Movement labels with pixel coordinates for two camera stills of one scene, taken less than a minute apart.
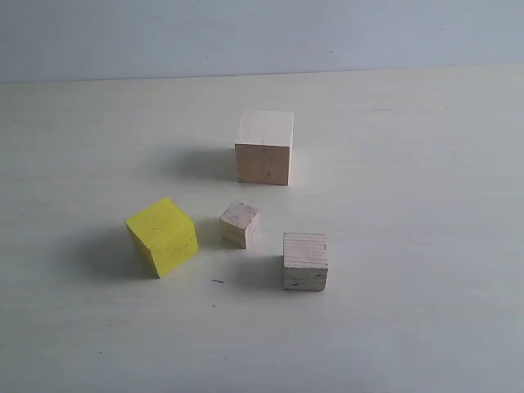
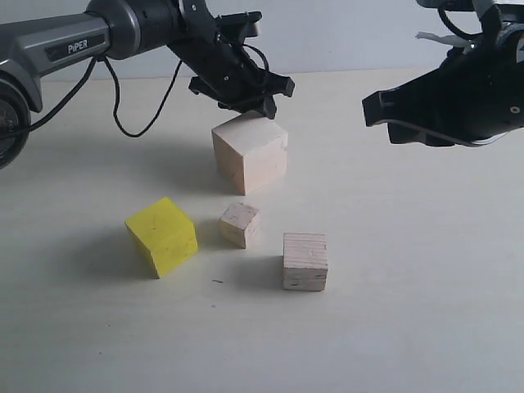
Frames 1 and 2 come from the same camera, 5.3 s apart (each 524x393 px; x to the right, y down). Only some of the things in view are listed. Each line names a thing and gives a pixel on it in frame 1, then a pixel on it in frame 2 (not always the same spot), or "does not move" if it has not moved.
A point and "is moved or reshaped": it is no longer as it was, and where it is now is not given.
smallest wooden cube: (238, 222) does not move
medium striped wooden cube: (305, 261) does not move
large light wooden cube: (264, 147) is moved or reshaped
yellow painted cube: (168, 235) does not move
